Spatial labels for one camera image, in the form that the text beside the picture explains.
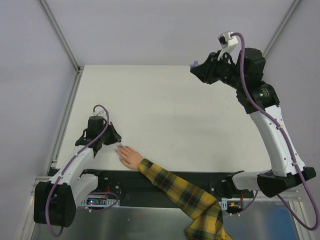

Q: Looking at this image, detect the purple nail polish bottle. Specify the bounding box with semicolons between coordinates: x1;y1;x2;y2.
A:
190;60;199;69

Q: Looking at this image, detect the yellow plaid sleeve forearm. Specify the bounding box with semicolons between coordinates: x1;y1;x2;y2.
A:
138;159;232;240

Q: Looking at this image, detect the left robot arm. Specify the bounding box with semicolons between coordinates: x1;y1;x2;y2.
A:
33;116;122;228

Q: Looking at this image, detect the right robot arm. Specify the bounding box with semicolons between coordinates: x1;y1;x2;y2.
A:
190;47;316;198

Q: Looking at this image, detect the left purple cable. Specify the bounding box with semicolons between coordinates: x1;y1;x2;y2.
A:
46;104;119;238

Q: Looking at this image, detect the purple cable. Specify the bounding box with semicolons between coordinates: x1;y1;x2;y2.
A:
46;104;119;238
223;32;320;231

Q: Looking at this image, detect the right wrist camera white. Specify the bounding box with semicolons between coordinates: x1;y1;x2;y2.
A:
217;31;239;61

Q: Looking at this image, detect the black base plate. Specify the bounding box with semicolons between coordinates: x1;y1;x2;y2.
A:
81;169;241;208

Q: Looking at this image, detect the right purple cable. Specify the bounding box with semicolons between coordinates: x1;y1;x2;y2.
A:
223;32;320;231

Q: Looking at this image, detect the left aluminium frame post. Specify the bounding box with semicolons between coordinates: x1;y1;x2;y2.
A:
37;0;82;74

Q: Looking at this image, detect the aluminium frame post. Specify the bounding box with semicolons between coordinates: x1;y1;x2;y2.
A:
251;0;303;76
37;0;82;74

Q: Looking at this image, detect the white cable duct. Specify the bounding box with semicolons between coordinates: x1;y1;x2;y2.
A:
79;196;120;207

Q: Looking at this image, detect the right aluminium frame post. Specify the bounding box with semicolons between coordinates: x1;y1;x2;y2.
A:
251;0;303;76

